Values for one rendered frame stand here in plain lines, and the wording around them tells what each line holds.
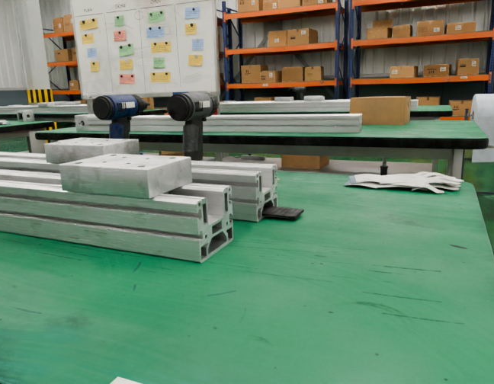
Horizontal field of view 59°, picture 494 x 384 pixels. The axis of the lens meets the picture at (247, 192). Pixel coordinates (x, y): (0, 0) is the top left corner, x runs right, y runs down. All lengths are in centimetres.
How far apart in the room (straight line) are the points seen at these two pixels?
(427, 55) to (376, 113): 847
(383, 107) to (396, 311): 213
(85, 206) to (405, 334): 47
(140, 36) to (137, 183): 360
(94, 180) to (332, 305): 37
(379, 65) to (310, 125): 894
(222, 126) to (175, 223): 178
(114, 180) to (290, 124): 165
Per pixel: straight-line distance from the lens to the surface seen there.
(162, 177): 62
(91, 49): 452
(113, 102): 112
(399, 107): 255
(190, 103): 94
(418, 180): 101
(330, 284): 53
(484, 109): 407
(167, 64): 400
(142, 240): 63
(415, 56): 1101
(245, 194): 74
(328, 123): 216
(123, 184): 62
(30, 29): 925
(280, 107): 415
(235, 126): 230
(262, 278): 54
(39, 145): 412
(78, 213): 70
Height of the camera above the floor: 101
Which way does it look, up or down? 13 degrees down
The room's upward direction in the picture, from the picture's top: 2 degrees counter-clockwise
